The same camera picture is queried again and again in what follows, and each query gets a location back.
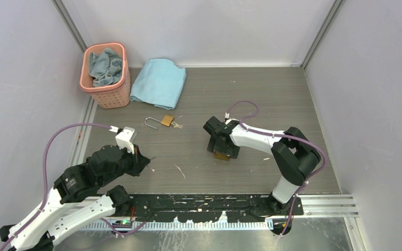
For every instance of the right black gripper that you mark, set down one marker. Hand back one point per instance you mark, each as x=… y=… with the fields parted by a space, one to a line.
x=232 y=152

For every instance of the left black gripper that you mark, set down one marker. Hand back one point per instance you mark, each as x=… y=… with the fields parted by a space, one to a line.
x=140 y=162

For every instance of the brass padlock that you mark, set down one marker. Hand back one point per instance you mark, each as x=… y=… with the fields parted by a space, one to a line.
x=222 y=157
x=167 y=121

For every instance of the small silver key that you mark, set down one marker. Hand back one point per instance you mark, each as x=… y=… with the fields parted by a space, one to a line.
x=176 y=125

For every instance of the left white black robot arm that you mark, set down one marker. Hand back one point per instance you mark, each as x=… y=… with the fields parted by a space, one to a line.
x=46 y=226

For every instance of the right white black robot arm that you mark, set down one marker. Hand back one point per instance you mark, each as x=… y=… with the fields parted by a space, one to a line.
x=294 y=155

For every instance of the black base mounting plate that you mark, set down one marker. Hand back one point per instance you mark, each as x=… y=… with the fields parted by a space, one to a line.
x=201 y=208

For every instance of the pink plastic laundry basket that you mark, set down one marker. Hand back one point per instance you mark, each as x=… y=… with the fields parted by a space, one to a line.
x=108 y=96

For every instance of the light blue folded towel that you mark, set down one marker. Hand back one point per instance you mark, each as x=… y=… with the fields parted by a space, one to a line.
x=159 y=83

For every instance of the grey-blue cloth in basket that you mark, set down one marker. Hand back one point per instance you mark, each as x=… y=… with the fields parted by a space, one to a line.
x=105 y=68

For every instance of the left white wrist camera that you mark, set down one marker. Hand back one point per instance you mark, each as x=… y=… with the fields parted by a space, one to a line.
x=124 y=138

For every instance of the aluminium rail frame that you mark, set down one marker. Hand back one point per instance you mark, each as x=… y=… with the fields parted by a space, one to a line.
x=314 y=206

